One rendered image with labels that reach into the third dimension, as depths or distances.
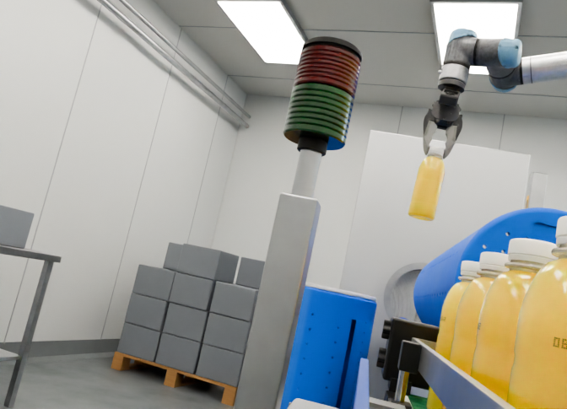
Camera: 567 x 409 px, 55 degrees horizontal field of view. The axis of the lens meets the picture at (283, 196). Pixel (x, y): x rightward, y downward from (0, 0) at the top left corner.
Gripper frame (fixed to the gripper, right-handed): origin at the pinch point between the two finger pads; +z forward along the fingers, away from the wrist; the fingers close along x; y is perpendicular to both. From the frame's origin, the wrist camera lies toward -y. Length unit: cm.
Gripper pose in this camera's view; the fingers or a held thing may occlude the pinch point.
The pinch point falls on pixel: (436, 151)
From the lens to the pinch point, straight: 150.1
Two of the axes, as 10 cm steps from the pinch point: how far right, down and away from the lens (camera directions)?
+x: -9.5, -2.3, 2.2
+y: 1.8, 1.8, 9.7
